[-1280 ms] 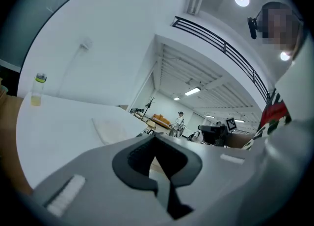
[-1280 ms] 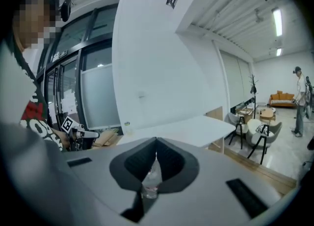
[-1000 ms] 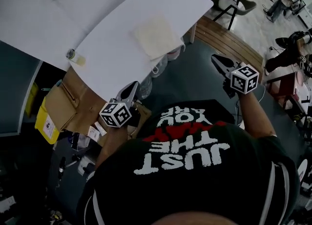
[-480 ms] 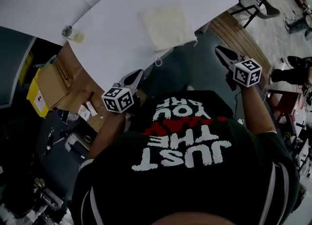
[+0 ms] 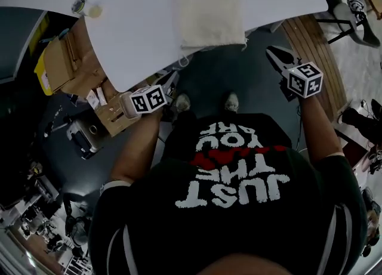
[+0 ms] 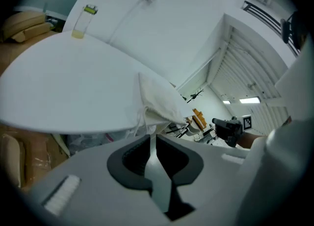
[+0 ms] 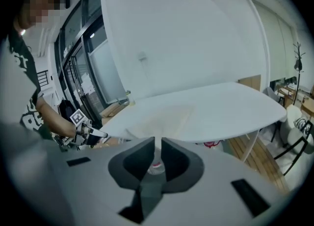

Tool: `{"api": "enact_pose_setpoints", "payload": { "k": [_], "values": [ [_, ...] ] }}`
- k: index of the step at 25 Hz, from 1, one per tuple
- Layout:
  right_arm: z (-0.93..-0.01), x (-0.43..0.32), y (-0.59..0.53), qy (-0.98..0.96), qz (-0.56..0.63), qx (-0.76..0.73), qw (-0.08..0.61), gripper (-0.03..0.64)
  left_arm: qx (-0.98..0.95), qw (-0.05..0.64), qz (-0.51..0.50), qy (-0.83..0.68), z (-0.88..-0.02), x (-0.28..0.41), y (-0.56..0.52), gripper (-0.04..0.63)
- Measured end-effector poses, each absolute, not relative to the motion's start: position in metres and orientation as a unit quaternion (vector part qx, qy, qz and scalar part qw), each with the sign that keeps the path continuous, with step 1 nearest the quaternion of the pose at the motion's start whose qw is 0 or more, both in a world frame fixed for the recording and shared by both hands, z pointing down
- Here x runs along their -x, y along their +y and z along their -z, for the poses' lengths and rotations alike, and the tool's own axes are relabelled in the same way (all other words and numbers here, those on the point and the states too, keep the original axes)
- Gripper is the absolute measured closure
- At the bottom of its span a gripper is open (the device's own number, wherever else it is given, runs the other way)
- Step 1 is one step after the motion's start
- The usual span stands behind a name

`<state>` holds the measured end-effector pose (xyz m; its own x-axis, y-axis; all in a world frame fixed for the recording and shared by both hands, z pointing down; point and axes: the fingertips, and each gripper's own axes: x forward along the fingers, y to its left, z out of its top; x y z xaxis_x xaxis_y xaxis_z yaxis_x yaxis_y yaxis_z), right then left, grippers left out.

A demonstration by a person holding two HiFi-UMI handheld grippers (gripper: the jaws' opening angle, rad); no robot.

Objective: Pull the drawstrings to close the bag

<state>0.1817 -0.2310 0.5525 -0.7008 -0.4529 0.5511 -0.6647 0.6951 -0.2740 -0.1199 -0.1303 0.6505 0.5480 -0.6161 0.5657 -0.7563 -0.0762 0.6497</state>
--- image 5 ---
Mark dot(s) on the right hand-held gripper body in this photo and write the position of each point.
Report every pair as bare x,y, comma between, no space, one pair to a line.
304,80

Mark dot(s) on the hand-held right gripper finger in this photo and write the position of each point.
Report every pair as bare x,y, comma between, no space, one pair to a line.
277,59
288,57

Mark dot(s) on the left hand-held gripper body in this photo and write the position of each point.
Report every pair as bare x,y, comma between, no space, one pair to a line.
147,100

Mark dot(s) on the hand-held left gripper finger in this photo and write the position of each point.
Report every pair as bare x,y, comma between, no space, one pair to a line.
176,84
169,81

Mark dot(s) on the person's left forearm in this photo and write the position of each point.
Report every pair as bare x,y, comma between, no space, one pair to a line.
134,148

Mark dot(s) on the person's right forearm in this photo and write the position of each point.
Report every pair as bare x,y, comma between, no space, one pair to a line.
320,130

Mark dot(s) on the person's left shoe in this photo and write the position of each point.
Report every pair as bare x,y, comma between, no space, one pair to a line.
182,102

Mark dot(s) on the person's shoe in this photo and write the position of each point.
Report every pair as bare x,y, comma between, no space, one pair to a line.
231,100
182,102

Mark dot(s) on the small beige tray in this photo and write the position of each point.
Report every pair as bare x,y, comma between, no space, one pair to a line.
126,106

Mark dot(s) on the wooden slatted platform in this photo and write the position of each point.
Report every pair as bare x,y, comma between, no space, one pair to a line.
316,59

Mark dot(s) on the white tube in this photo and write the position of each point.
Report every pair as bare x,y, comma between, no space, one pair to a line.
101,96

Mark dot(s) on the white paper card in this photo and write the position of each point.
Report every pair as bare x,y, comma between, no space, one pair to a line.
92,99

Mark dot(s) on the person's right shoe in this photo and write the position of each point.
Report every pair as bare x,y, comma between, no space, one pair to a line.
231,100

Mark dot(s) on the large cardboard box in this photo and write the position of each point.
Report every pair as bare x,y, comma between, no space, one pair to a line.
89,68

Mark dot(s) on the white armchair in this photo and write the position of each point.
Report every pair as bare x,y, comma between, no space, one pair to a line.
355,26

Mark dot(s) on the striped cushion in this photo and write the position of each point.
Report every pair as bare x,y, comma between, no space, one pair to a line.
355,5

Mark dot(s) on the folded cardboard box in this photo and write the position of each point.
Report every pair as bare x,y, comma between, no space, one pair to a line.
58,65

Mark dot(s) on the yellow plastic bin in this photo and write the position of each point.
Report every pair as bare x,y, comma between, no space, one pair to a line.
40,77

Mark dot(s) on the person's black printed shirt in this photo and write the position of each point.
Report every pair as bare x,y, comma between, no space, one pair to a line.
232,208

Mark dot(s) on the frosted glass panel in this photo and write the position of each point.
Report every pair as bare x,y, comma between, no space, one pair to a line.
18,44

